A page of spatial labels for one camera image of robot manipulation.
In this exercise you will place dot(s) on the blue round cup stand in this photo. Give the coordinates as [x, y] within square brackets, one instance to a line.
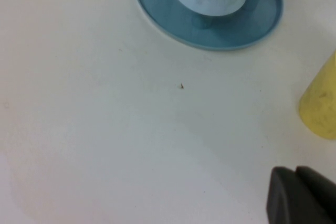
[236, 35]

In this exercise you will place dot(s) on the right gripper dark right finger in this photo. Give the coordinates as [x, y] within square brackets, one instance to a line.
[319, 180]

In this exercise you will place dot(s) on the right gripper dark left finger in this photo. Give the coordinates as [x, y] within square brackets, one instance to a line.
[294, 200]

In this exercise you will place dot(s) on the yellow marbled plastic cup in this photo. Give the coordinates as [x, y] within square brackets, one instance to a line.
[321, 108]

